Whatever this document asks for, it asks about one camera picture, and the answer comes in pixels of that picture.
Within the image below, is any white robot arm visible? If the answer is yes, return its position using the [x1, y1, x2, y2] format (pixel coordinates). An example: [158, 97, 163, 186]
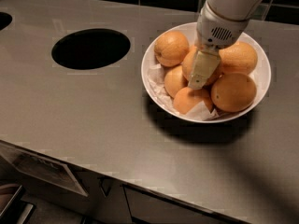
[188, 0, 263, 90]

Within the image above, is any white ceramic bowl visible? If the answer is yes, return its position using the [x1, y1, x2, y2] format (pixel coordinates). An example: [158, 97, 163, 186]
[141, 33, 271, 122]

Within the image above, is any white paper liner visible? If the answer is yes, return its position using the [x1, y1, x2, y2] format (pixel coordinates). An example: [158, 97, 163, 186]
[141, 63, 230, 123]

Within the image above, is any cabinet drawer front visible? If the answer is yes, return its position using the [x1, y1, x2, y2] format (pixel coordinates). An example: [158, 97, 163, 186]
[123, 185, 249, 224]

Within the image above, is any framed sign on cabinet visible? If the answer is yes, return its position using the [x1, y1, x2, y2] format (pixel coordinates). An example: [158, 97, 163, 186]
[0, 144, 88, 197]

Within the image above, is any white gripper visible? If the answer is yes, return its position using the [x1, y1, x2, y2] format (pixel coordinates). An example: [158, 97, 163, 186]
[188, 1, 249, 90]

